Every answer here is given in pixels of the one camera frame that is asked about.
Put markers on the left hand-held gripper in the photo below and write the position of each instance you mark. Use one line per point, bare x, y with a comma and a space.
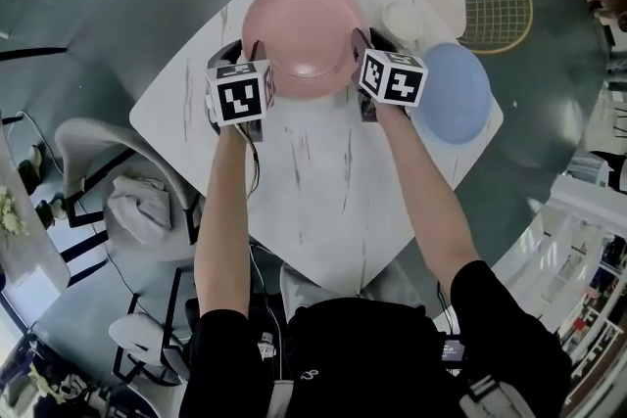
240, 95

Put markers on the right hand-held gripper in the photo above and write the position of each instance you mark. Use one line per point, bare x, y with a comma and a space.
397, 80

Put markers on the pink big plate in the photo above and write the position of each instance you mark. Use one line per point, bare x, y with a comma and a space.
303, 22

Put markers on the blue big plate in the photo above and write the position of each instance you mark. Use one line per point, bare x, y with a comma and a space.
453, 95

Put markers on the person's left forearm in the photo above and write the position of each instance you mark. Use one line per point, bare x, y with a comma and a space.
225, 220

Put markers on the person's right forearm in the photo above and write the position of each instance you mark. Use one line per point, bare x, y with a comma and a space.
426, 191

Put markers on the white marble table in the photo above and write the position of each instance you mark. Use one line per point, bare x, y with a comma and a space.
323, 171

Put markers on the grey upholstered chair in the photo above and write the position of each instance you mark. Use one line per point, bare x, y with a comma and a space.
98, 147

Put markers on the white cloth bundle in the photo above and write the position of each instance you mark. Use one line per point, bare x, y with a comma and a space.
139, 210

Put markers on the person's grey trousers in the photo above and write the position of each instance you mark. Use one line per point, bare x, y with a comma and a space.
313, 289

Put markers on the white flower bunch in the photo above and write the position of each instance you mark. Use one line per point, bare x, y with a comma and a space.
11, 210

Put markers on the grey table with black legs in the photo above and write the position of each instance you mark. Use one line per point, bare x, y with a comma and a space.
29, 254

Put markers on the person's black shirt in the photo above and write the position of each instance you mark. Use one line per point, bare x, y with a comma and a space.
372, 357

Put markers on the small screen device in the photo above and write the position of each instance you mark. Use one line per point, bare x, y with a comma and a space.
453, 350

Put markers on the grey chair with black frame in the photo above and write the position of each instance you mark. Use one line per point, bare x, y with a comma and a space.
137, 333

